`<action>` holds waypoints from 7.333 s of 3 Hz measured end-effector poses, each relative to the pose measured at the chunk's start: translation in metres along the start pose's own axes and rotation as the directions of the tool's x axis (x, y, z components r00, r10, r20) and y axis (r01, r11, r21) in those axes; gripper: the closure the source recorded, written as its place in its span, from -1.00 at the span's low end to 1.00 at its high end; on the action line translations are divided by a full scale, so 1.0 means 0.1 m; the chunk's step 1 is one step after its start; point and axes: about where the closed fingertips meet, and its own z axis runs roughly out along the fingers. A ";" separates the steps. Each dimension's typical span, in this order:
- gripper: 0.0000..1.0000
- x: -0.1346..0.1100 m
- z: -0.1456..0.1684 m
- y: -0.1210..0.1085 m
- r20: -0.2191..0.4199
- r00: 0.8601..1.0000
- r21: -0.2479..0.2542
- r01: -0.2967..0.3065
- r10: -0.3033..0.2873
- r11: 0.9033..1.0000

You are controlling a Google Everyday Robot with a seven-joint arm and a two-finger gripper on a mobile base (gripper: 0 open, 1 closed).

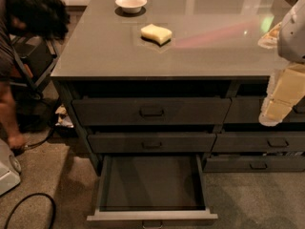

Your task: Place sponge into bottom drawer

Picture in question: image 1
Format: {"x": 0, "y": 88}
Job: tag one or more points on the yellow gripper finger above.
{"x": 269, "y": 40}
{"x": 285, "y": 89}

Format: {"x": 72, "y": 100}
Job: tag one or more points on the yellow sponge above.
{"x": 157, "y": 34}

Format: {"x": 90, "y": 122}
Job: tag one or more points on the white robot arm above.
{"x": 291, "y": 37}

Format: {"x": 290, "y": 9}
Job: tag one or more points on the top right drawer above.
{"x": 246, "y": 109}

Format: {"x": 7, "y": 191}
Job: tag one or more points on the bottom right drawer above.
{"x": 253, "y": 164}

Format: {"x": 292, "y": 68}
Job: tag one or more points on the middle right drawer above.
{"x": 242, "y": 142}

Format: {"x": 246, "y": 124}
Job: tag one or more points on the dark grey drawer cabinet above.
{"x": 213, "y": 52}

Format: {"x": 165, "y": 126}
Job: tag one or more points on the top left drawer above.
{"x": 151, "y": 111}

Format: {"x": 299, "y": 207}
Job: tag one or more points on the middle left drawer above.
{"x": 190, "y": 142}

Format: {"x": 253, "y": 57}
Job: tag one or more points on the open bottom left drawer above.
{"x": 151, "y": 192}

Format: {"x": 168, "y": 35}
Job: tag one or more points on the white ceramic bowl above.
{"x": 131, "y": 6}

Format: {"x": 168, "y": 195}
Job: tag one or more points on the black metal cart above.
{"x": 35, "y": 59}

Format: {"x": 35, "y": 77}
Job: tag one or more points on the person in dark shirt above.
{"x": 46, "y": 18}

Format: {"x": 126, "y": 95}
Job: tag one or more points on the grey machine on floor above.
{"x": 10, "y": 168}

